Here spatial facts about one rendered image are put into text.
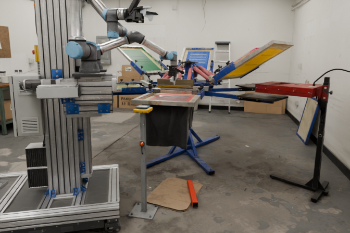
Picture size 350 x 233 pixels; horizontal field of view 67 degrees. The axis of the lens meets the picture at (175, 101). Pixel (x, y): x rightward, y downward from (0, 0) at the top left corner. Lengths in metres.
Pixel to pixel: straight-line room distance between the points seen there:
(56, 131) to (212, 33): 5.37
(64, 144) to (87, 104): 0.44
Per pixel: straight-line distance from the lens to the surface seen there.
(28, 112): 2.33
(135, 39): 2.65
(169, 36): 7.20
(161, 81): 2.94
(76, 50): 1.93
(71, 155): 2.41
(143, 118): 2.25
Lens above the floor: 1.39
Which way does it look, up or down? 10 degrees down
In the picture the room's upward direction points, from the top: 1 degrees clockwise
